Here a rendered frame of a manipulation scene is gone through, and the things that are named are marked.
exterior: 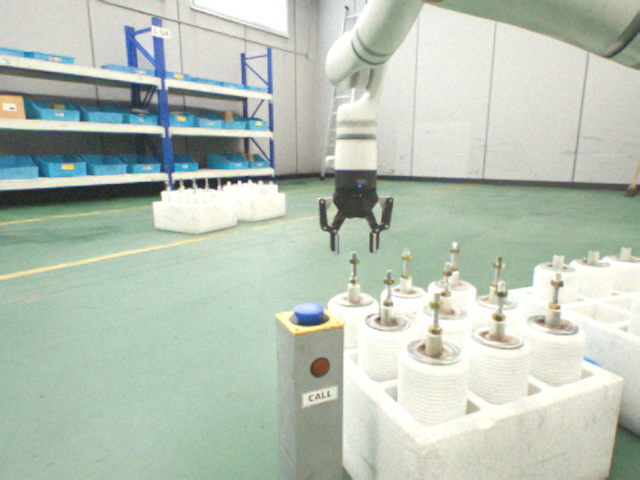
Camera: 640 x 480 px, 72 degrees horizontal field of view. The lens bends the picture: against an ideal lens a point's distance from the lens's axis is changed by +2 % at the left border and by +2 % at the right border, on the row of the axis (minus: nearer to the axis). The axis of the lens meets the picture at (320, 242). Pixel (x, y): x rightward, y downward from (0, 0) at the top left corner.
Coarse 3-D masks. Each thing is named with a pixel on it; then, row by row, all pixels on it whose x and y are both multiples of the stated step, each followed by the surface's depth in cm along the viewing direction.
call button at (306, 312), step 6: (300, 306) 57; (306, 306) 57; (312, 306) 57; (318, 306) 57; (294, 312) 56; (300, 312) 55; (306, 312) 55; (312, 312) 55; (318, 312) 55; (324, 312) 57; (300, 318) 56; (306, 318) 55; (312, 318) 55; (318, 318) 56
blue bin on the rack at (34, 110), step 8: (24, 104) 425; (32, 104) 414; (40, 104) 450; (48, 104) 456; (64, 104) 452; (32, 112) 420; (40, 112) 410; (48, 112) 414; (56, 112) 419; (64, 112) 425; (72, 112) 430; (48, 120) 416; (56, 120) 421; (64, 120) 427; (72, 120) 433
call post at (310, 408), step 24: (288, 336) 54; (312, 336) 54; (336, 336) 55; (288, 360) 55; (312, 360) 54; (336, 360) 56; (288, 384) 56; (312, 384) 55; (336, 384) 57; (288, 408) 57; (312, 408) 56; (336, 408) 57; (288, 432) 58; (312, 432) 57; (336, 432) 58; (288, 456) 59; (312, 456) 57; (336, 456) 59
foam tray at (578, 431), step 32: (352, 352) 77; (352, 384) 69; (384, 384) 67; (544, 384) 67; (576, 384) 67; (608, 384) 67; (352, 416) 70; (384, 416) 60; (480, 416) 59; (512, 416) 59; (544, 416) 62; (576, 416) 65; (608, 416) 69; (352, 448) 71; (384, 448) 61; (416, 448) 54; (448, 448) 55; (480, 448) 58; (512, 448) 60; (544, 448) 63; (576, 448) 67; (608, 448) 71
